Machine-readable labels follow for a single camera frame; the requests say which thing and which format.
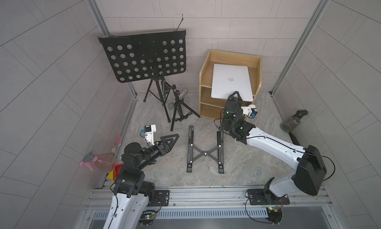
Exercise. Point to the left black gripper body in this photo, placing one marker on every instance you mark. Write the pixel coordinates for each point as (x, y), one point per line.
(162, 144)

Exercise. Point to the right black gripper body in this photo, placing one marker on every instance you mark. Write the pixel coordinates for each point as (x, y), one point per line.
(233, 100)

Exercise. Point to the silver laptop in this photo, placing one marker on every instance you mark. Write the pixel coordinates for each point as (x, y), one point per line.
(230, 78)

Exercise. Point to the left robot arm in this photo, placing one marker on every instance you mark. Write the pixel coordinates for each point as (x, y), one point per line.
(131, 193)

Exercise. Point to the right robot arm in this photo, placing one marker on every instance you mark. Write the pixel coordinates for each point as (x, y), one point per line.
(307, 163)

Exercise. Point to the black folding laptop stand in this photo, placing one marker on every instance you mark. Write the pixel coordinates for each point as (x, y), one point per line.
(216, 153)

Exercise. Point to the wooden two-tier shelf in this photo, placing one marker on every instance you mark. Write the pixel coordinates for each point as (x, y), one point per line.
(209, 107)

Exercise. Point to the black small phone tripod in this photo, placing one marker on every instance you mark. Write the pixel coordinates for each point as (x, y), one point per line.
(178, 114)

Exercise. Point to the red white box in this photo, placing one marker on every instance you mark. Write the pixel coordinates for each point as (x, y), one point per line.
(117, 169)

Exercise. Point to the pink spray bottle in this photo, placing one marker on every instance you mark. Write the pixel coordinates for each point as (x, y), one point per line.
(104, 162)

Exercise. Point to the yellow triangle piece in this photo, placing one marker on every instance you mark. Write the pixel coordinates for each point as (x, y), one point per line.
(111, 175)

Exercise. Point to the clear spray bottle black nozzle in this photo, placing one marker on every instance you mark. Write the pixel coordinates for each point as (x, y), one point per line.
(293, 122)

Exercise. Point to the black microphone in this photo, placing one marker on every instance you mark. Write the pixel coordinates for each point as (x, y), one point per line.
(294, 139)

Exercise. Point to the left green circuit board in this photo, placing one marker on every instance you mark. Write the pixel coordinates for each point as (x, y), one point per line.
(147, 217)

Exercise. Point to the green circuit board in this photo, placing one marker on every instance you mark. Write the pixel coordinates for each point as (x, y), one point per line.
(275, 214)
(147, 217)

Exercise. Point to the black perforated music stand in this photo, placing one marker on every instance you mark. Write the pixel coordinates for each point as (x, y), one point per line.
(147, 56)

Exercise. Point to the right green circuit board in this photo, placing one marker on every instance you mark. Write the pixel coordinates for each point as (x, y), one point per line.
(275, 214)

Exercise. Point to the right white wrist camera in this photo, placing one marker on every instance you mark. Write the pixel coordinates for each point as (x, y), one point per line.
(250, 111)

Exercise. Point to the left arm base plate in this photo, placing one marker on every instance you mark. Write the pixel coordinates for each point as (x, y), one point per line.
(160, 199)

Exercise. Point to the aluminium mounting rail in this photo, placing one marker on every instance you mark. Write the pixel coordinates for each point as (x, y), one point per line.
(234, 196)

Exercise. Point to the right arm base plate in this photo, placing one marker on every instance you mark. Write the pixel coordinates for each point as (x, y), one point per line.
(259, 197)

